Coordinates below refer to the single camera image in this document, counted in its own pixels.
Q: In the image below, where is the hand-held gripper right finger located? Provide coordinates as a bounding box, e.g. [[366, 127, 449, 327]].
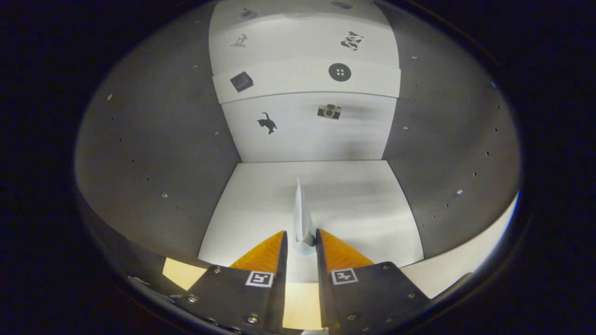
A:
[[316, 228, 431, 334]]

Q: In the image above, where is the white blue cone bottle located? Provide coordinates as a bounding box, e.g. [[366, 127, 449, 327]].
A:
[[292, 178, 317, 254]]

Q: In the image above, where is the grey cabinet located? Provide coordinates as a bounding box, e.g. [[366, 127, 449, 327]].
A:
[[74, 0, 522, 298]]

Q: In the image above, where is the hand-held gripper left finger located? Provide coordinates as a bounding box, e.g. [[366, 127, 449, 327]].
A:
[[170, 230, 289, 334]]

